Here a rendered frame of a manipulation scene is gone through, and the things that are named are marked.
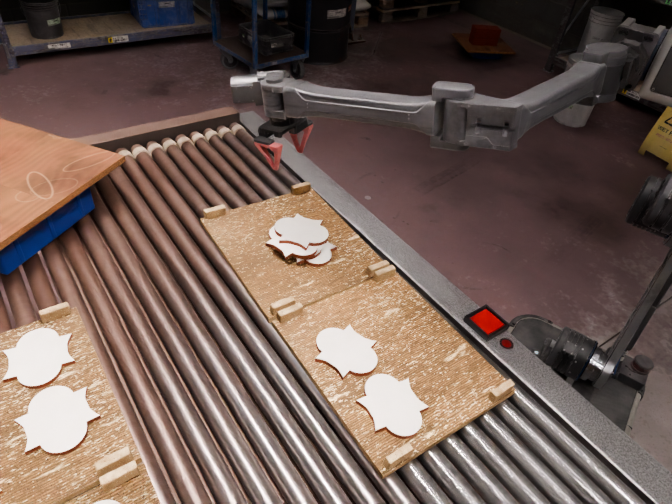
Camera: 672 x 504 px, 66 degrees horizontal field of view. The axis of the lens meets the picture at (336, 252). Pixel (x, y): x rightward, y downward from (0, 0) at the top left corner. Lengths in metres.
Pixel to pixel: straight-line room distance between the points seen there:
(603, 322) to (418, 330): 1.80
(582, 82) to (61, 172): 1.22
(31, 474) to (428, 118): 0.90
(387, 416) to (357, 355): 0.15
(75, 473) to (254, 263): 0.59
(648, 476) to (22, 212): 1.43
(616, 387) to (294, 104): 1.69
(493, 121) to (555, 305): 2.02
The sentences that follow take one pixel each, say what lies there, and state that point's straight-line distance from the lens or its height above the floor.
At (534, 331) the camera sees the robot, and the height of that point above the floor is 0.24.
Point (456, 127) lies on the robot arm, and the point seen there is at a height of 1.42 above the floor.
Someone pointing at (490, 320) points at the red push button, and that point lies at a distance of 1.28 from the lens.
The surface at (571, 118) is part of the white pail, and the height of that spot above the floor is 0.07.
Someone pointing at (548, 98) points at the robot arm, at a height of 1.46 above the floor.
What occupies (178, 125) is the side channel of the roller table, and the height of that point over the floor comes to 0.95.
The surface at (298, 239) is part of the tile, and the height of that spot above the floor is 0.98.
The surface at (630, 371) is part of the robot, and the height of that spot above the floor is 0.28.
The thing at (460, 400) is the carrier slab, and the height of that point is 0.94.
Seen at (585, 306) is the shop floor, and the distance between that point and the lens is 2.93.
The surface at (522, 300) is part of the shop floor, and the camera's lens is 2.79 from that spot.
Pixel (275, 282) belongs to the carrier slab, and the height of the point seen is 0.94.
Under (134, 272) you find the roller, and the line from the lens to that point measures 1.34.
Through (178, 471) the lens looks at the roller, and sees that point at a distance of 1.01.
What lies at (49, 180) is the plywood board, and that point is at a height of 1.04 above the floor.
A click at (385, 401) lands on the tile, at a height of 0.95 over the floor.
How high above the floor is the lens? 1.82
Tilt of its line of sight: 41 degrees down
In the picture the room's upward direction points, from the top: 7 degrees clockwise
